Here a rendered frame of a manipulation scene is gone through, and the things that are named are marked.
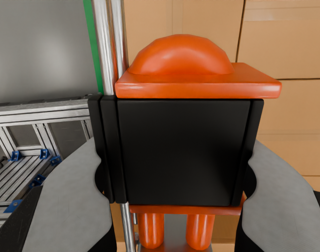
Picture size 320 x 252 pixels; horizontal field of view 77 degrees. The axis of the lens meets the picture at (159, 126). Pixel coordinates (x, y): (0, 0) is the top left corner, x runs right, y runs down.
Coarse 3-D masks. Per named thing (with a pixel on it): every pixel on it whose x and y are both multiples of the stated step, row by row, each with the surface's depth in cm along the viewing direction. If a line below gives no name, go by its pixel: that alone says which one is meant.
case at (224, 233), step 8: (112, 208) 46; (112, 216) 44; (120, 216) 44; (216, 216) 43; (224, 216) 43; (232, 216) 43; (120, 224) 42; (136, 224) 42; (216, 224) 42; (224, 224) 41; (232, 224) 41; (120, 232) 41; (216, 232) 40; (224, 232) 40; (232, 232) 40; (120, 240) 39; (216, 240) 39; (224, 240) 38; (232, 240) 38; (120, 248) 40; (136, 248) 40; (216, 248) 39; (224, 248) 39; (232, 248) 38
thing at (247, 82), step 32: (128, 96) 9; (160, 96) 9; (192, 96) 9; (224, 96) 9; (256, 96) 9; (128, 128) 10; (160, 128) 10; (192, 128) 10; (224, 128) 10; (256, 128) 10; (128, 160) 11; (160, 160) 11; (192, 160) 11; (224, 160) 11; (128, 192) 12; (160, 192) 12; (192, 192) 12; (224, 192) 12
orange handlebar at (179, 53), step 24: (144, 48) 10; (168, 48) 10; (192, 48) 10; (216, 48) 10; (144, 72) 10; (168, 72) 10; (192, 72) 10; (216, 72) 10; (144, 216) 15; (192, 216) 15; (144, 240) 16; (192, 240) 16
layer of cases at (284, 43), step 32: (128, 0) 57; (160, 0) 56; (192, 0) 56; (224, 0) 56; (256, 0) 56; (288, 0) 55; (128, 32) 61; (160, 32) 60; (192, 32) 60; (224, 32) 60; (256, 32) 59; (288, 32) 59; (256, 64) 63; (288, 64) 63; (288, 96) 68; (288, 128) 73; (288, 160) 80
